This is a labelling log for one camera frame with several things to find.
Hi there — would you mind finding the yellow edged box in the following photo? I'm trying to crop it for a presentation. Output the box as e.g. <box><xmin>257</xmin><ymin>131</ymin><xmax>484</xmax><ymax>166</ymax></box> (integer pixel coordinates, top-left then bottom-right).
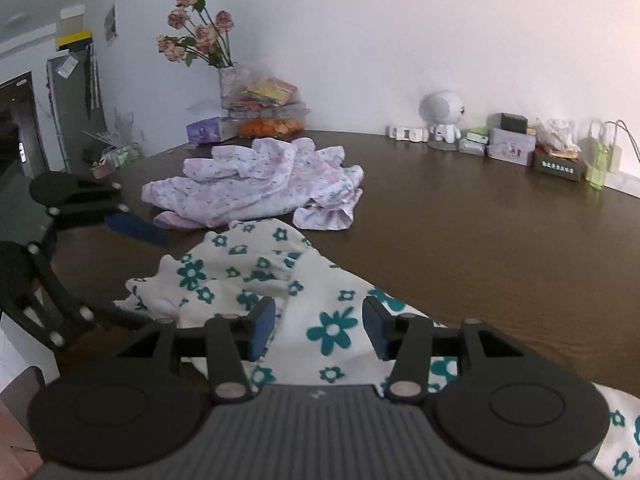
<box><xmin>54</xmin><ymin>5</ymin><xmax>95</xmax><ymax>52</ymax></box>

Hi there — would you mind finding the dried rose bouquet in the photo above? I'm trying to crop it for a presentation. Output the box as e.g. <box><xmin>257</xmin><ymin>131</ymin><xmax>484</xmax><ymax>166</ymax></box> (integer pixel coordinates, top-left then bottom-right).
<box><xmin>156</xmin><ymin>0</ymin><xmax>236</xmax><ymax>68</ymax></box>

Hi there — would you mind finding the dark glass door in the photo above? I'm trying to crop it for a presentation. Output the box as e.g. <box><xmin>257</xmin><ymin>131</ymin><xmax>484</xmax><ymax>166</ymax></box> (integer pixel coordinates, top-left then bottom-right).
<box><xmin>0</xmin><ymin>71</ymin><xmax>51</xmax><ymax>181</ymax></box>

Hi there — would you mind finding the red tissue box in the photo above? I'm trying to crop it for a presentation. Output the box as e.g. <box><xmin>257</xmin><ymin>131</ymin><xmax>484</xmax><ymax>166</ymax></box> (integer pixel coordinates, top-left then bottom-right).
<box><xmin>532</xmin><ymin>147</ymin><xmax>586</xmax><ymax>183</ymax></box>

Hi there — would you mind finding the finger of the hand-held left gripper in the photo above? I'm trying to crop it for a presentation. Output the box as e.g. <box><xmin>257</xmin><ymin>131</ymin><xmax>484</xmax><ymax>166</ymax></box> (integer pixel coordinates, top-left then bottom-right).
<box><xmin>0</xmin><ymin>255</ymin><xmax>153</xmax><ymax>357</ymax></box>
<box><xmin>52</xmin><ymin>181</ymin><xmax>169</xmax><ymax>250</ymax></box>

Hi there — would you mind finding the pile of small packets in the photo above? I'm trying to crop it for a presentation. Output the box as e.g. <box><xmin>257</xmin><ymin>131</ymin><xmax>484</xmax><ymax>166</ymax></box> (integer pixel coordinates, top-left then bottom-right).
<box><xmin>82</xmin><ymin>130</ymin><xmax>143</xmax><ymax>178</ymax></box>

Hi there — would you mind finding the black box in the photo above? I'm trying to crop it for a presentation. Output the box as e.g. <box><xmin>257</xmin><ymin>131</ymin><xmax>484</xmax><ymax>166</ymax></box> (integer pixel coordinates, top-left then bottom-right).
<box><xmin>500</xmin><ymin>112</ymin><xmax>529</xmax><ymax>135</ymax></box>

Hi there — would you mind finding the green liquid bottle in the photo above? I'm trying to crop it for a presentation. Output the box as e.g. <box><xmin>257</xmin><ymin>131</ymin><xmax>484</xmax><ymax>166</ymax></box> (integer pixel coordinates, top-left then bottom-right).
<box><xmin>586</xmin><ymin>120</ymin><xmax>612</xmax><ymax>191</ymax></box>

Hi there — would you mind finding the clear glass vase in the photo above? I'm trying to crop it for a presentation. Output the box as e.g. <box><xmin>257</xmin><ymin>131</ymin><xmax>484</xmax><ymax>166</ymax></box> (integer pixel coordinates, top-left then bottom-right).
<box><xmin>216</xmin><ymin>62</ymin><xmax>241</xmax><ymax>111</ymax></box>

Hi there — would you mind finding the clear bag of snack packets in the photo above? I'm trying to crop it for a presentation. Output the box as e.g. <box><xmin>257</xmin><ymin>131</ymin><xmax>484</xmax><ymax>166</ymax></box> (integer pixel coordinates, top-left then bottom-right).
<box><xmin>227</xmin><ymin>62</ymin><xmax>310</xmax><ymax>112</ymax></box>

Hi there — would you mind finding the white robot speaker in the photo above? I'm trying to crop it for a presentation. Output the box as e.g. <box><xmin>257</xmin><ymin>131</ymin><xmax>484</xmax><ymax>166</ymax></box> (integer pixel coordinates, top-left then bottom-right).
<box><xmin>419</xmin><ymin>90</ymin><xmax>468</xmax><ymax>151</ymax></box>

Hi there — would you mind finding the wall poster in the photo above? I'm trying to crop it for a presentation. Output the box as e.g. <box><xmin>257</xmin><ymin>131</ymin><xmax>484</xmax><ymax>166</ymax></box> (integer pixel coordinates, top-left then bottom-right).
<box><xmin>103</xmin><ymin>2</ymin><xmax>120</xmax><ymax>47</ymax></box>

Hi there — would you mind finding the clear bag of orange snacks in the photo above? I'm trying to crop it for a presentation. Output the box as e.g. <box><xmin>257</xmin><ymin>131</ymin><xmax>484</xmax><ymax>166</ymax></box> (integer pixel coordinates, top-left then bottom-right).
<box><xmin>236</xmin><ymin>117</ymin><xmax>306</xmax><ymax>139</ymax></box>

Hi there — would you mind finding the decorated tin box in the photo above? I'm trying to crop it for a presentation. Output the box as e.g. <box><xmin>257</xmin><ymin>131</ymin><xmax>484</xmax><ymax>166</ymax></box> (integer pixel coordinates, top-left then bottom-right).
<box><xmin>487</xmin><ymin>127</ymin><xmax>536</xmax><ymax>167</ymax></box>

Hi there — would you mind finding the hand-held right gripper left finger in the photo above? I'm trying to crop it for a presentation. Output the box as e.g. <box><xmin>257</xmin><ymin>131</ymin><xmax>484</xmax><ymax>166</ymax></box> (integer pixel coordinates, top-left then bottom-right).
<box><xmin>116</xmin><ymin>296</ymin><xmax>278</xmax><ymax>405</ymax></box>

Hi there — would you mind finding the purple tissue pack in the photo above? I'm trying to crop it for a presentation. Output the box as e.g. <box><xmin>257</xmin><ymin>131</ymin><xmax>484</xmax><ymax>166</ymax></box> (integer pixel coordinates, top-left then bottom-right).
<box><xmin>186</xmin><ymin>116</ymin><xmax>238</xmax><ymax>143</ymax></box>

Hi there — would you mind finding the grey refrigerator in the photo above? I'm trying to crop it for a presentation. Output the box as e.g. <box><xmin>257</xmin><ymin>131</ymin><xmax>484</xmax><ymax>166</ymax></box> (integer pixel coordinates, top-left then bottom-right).
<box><xmin>46</xmin><ymin>42</ymin><xmax>108</xmax><ymax>173</ymax></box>

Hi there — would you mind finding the white plastic gadget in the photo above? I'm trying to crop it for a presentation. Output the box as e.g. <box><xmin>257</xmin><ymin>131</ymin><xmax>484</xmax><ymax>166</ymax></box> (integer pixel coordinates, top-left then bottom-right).
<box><xmin>386</xmin><ymin>125</ymin><xmax>430</xmax><ymax>142</ymax></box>

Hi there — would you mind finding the crumpled white tissue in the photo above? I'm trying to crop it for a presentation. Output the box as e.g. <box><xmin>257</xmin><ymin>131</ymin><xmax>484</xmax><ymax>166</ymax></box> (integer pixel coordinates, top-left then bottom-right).
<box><xmin>536</xmin><ymin>117</ymin><xmax>581</xmax><ymax>156</ymax></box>

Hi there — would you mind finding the pink floral garment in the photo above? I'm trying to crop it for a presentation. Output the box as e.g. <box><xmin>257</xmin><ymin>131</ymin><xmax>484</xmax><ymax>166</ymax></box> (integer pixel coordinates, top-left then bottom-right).
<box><xmin>141</xmin><ymin>137</ymin><xmax>365</xmax><ymax>232</ymax></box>

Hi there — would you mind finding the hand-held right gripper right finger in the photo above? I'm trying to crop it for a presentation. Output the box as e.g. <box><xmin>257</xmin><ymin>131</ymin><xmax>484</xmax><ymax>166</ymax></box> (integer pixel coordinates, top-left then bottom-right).
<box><xmin>362</xmin><ymin>296</ymin><xmax>524</xmax><ymax>404</ymax></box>

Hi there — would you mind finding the teal floral white garment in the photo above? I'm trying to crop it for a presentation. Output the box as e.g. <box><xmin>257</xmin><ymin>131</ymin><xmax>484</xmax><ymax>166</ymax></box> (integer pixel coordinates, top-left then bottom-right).
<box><xmin>112</xmin><ymin>218</ymin><xmax>640</xmax><ymax>478</ymax></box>

